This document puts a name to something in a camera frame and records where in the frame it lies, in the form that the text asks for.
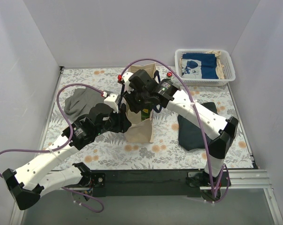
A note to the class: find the floral table mat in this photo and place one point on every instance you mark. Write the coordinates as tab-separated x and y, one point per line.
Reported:
112	151

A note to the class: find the grey folded cloth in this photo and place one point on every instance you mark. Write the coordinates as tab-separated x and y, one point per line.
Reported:
81	102

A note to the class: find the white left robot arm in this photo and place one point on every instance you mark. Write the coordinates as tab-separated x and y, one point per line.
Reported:
28	183

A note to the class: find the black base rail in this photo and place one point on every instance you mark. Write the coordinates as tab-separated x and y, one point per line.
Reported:
186	182

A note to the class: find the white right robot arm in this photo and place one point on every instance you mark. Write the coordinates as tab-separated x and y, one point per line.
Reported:
220	130

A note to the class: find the blue printed cloth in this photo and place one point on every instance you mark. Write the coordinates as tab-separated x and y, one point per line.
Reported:
198	66

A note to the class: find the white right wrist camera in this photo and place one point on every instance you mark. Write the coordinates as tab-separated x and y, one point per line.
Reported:
124	79

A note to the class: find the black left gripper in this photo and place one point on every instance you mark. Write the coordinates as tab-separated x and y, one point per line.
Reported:
122	117

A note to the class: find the green Perrier bottle near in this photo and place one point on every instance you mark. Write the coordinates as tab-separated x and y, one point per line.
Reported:
145	114

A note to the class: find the white plastic basket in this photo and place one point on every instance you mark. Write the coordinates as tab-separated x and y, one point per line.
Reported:
226	60

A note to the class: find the beige canvas tote bag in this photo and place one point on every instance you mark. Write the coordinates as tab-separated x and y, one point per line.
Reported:
140	131

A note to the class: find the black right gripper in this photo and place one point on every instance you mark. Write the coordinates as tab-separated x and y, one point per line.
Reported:
135	103

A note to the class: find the beige cloth in basket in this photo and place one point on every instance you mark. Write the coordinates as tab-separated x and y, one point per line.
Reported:
219	65

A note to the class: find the dark folded shorts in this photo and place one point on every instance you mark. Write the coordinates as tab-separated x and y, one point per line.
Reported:
189	135

